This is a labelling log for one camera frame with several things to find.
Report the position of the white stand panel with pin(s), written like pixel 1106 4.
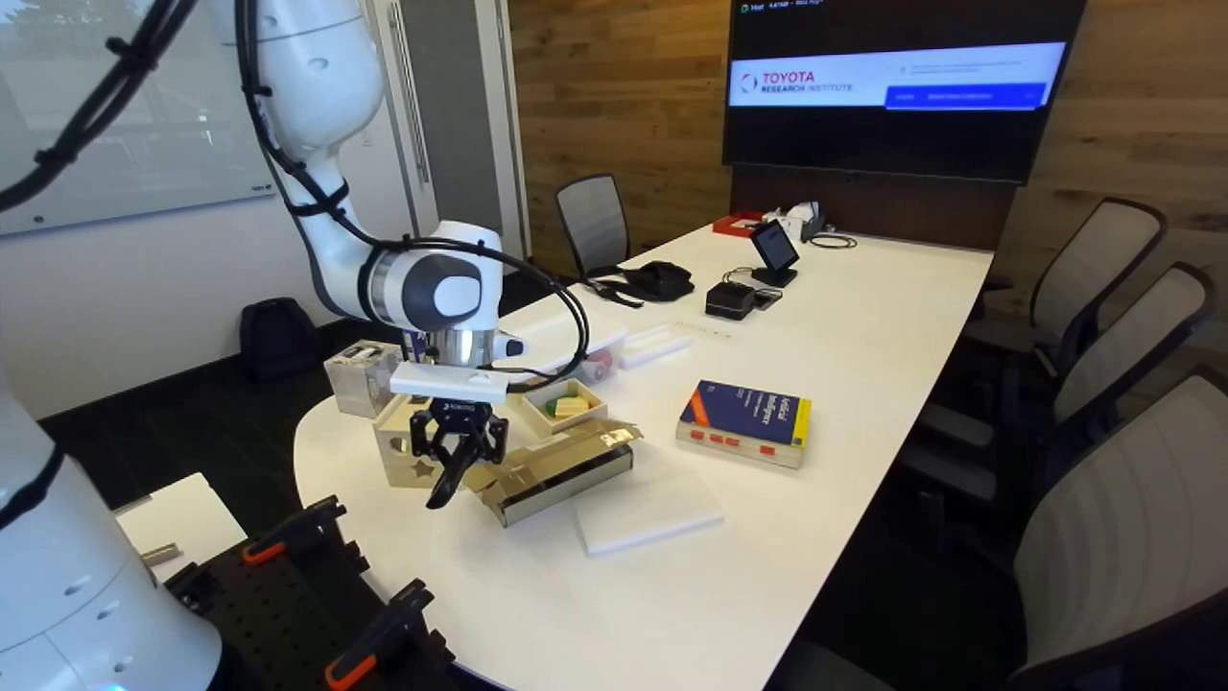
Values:
pixel 186 512

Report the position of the wall whiteboard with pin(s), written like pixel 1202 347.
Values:
pixel 177 138

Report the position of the small box with yellow item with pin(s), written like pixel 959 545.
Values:
pixel 566 405

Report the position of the grey glass door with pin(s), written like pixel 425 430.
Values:
pixel 447 117

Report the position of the small black device box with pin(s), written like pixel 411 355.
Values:
pixel 730 299

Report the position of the grey mesh office chair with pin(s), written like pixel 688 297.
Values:
pixel 1098 270
pixel 592 222
pixel 1138 540
pixel 1125 347

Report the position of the white wrist camera block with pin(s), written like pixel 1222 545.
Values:
pixel 447 382

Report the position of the blue and red book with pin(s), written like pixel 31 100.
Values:
pixel 745 418

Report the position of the wooden shape sorter cube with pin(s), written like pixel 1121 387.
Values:
pixel 399 450

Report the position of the small tablet on stand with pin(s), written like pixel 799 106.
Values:
pixel 777 247

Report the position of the black perforated mount board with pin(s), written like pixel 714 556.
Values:
pixel 273 618

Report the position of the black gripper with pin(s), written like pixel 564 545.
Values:
pixel 459 418

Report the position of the grey tissue box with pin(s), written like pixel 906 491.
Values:
pixel 351 382

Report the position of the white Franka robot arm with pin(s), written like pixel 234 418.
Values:
pixel 436 289

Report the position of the black bag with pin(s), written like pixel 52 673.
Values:
pixel 277 339

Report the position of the wall mounted TV screen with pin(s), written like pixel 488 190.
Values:
pixel 896 79

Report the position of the flat red object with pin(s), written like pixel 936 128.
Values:
pixel 740 222

